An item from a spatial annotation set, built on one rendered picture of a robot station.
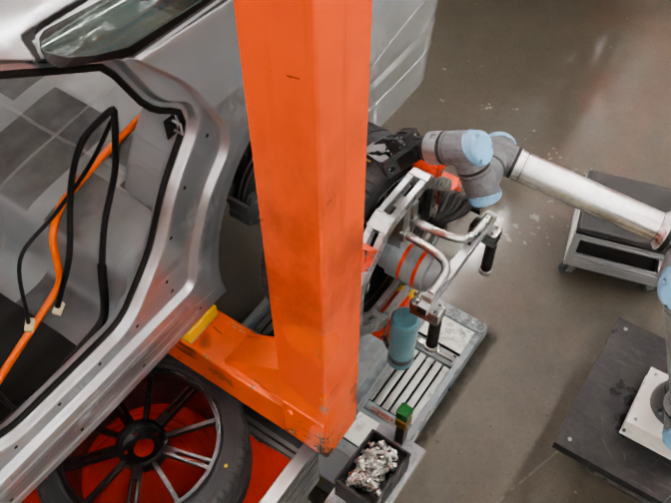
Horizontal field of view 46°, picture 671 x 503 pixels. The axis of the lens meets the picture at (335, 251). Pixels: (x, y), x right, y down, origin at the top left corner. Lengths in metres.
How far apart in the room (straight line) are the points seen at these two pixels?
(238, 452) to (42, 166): 1.07
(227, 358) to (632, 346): 1.49
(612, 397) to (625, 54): 2.36
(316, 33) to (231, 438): 1.59
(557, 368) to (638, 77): 1.92
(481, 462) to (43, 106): 1.98
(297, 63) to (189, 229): 1.03
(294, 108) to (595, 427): 1.87
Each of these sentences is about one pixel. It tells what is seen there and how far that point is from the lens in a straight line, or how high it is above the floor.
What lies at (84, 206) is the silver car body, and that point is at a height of 1.02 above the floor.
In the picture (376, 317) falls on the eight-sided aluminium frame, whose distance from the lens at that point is 2.58.
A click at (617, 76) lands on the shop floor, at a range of 4.61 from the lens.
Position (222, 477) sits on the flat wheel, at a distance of 2.48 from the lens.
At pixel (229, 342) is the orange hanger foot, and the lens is 2.48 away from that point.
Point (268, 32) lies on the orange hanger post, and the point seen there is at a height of 2.03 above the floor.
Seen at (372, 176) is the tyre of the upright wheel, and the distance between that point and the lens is 2.21.
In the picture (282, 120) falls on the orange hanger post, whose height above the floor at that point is 1.86.
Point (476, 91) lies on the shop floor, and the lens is 4.33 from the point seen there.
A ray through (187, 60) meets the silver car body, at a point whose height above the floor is 1.63.
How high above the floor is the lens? 2.79
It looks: 52 degrees down
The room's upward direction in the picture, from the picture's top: straight up
